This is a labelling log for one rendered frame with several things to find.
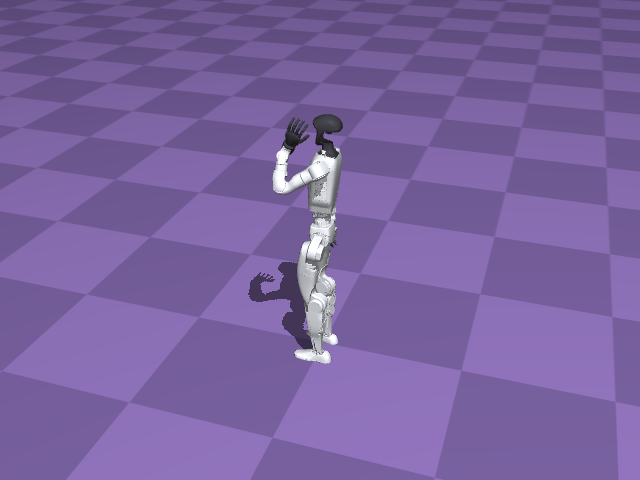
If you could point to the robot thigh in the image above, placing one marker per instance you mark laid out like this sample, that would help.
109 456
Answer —
325 284
310 254

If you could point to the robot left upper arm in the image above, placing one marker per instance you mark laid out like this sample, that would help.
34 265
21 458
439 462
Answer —
312 173

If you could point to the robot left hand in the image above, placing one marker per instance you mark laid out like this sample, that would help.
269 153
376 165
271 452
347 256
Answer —
293 138

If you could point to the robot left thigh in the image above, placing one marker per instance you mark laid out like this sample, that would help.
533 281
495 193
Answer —
310 254

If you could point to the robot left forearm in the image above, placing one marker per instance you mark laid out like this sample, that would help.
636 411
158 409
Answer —
280 171

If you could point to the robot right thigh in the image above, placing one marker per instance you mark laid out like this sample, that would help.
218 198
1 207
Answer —
325 284

